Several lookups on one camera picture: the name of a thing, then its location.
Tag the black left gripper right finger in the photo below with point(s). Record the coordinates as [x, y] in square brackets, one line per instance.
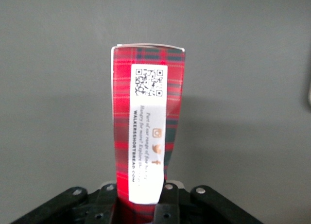
[206, 207]

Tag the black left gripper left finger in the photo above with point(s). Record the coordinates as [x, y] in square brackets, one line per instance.
[73, 204]

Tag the red tartan cookie box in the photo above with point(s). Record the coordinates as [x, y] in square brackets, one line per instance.
[148, 112]

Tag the cream plastic tray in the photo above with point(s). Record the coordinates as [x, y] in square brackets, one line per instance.
[309, 95]

